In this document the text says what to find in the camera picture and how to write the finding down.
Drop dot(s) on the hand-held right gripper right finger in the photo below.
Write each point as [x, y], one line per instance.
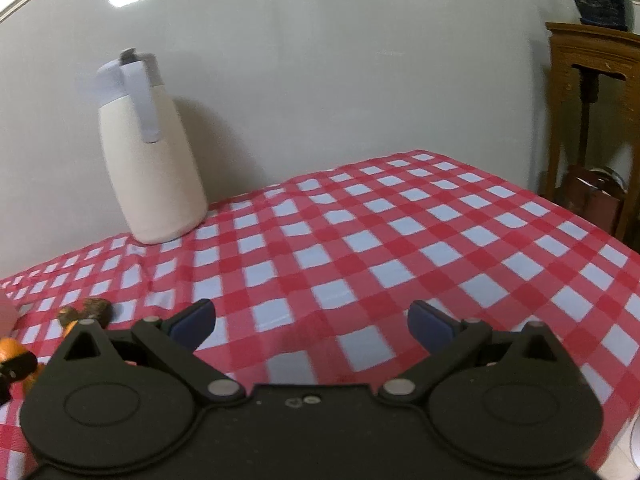
[430, 330]

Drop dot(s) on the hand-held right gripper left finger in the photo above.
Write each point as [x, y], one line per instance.
[192, 325]

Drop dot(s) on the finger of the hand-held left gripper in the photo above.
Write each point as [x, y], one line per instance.
[20, 366]

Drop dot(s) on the large orange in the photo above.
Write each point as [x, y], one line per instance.
[10, 347]

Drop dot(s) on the dark brown fruit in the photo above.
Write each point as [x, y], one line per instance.
[67, 315]
[95, 309]

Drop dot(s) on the red checked tablecloth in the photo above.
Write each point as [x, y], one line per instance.
[400, 240]

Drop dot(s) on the cream thermos jug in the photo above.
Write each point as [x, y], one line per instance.
[155, 175]

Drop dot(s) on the brown paper bag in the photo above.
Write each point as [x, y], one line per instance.
[595, 205]

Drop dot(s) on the wooden stand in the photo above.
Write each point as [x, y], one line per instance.
[565, 85]

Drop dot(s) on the black plant pot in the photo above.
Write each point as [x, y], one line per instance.
[600, 2]

